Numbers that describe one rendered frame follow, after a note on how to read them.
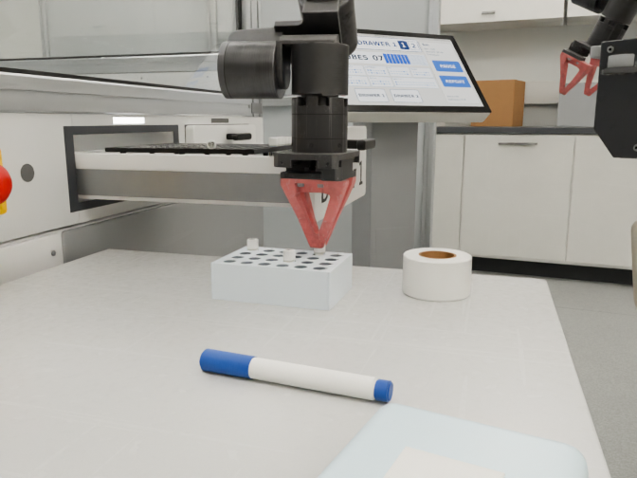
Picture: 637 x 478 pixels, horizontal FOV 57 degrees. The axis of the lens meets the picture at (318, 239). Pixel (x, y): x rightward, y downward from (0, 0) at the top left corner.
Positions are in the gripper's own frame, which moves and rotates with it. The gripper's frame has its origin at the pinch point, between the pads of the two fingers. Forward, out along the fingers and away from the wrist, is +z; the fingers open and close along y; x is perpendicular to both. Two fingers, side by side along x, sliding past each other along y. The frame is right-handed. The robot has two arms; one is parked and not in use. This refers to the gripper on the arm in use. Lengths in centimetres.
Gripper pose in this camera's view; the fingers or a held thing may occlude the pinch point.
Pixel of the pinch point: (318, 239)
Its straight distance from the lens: 61.9
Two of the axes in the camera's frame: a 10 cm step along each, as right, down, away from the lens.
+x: 9.6, 0.6, -2.7
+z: -0.1, 9.8, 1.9
